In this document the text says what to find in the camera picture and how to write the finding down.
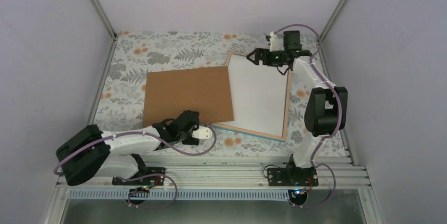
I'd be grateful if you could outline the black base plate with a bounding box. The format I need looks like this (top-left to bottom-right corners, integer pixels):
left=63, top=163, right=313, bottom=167
left=112, top=167, right=166, bottom=187
left=263, top=166, right=319, bottom=187

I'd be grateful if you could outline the wooden picture frame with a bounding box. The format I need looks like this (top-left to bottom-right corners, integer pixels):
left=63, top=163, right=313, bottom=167
left=209, top=50, right=293, bottom=143

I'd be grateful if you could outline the slotted cable duct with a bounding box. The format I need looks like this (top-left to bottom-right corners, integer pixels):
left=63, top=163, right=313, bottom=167
left=66, top=188, right=289, bottom=201

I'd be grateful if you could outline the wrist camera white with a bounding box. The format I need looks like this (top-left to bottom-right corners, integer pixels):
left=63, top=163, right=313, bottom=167
left=191, top=126, right=213, bottom=140
left=266, top=32, right=284, bottom=52

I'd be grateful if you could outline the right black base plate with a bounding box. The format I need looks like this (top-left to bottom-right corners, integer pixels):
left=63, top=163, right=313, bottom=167
left=263, top=166, right=319, bottom=187

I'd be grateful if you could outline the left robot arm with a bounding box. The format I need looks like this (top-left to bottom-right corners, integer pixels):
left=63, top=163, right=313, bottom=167
left=53, top=110, right=215, bottom=186

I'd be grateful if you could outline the brown backing board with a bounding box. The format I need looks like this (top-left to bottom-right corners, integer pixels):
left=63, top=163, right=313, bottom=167
left=142, top=66, right=235, bottom=127

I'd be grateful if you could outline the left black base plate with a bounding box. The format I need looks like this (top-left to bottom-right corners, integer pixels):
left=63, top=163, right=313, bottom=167
left=112, top=167, right=166, bottom=187

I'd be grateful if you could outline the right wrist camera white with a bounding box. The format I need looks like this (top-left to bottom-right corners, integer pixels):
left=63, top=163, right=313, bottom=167
left=266, top=32, right=284, bottom=52

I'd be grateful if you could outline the floral table mat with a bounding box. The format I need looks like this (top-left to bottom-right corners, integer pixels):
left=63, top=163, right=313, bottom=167
left=85, top=31, right=346, bottom=158

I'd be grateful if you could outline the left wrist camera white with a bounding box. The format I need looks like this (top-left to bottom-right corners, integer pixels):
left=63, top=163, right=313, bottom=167
left=191, top=126, right=213, bottom=140

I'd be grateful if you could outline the sunflower photo print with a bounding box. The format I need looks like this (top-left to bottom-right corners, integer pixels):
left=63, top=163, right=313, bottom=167
left=223, top=54, right=289, bottom=137

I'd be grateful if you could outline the aluminium mounting rail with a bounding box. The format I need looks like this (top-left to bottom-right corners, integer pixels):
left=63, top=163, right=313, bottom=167
left=57, top=155, right=372, bottom=190

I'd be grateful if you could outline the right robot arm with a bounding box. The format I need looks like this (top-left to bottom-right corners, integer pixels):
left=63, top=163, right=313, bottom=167
left=246, top=31, right=347, bottom=186

